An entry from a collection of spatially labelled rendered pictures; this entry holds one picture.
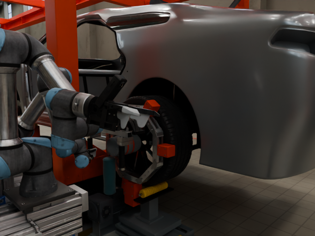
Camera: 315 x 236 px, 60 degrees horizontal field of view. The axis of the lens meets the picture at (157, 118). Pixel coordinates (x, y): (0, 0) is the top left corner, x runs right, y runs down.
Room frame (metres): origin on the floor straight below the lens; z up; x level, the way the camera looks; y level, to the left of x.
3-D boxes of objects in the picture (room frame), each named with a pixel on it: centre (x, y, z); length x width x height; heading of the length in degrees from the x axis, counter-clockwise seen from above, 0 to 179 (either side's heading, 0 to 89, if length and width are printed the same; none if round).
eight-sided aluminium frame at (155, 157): (1.90, 0.18, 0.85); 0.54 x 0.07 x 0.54; 47
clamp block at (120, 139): (1.63, 0.20, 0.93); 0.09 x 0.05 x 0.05; 137
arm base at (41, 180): (1.12, 0.51, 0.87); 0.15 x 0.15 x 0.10
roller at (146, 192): (1.89, 0.02, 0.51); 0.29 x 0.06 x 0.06; 137
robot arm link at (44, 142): (1.11, 0.51, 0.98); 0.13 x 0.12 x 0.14; 154
